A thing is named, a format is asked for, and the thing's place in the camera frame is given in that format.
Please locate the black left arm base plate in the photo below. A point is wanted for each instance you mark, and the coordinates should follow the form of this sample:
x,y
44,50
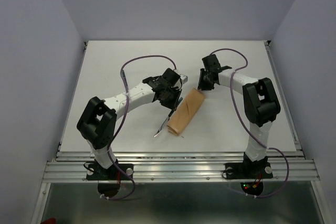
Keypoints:
x,y
96,173

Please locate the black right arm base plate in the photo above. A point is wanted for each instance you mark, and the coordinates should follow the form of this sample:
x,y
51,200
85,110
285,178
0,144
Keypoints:
x,y
242,171

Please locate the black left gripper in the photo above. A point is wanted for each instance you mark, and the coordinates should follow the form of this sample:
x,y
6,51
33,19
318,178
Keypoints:
x,y
177,92

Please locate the aluminium mounting rail frame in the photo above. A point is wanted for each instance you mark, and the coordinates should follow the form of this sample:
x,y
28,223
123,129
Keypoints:
x,y
183,187

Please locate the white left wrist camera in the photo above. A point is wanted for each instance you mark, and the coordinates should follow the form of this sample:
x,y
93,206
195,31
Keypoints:
x,y
183,78

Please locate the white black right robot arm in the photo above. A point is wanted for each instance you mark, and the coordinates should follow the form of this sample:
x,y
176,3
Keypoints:
x,y
261,104

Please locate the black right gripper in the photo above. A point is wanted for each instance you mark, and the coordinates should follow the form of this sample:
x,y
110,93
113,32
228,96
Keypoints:
x,y
201,84

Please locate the red object at bottom edge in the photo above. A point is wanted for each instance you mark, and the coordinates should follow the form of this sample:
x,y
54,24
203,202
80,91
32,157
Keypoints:
x,y
49,221

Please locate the green handled fork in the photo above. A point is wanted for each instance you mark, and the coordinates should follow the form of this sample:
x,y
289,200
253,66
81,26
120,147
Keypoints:
x,y
124,78

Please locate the green handled knife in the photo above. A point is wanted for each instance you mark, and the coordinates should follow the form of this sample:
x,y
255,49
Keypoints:
x,y
163,125

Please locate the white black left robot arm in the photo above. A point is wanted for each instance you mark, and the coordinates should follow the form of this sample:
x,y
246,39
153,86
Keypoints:
x,y
97,122

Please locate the beige cloth napkin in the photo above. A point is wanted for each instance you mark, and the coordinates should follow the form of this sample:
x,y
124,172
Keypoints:
x,y
185,112

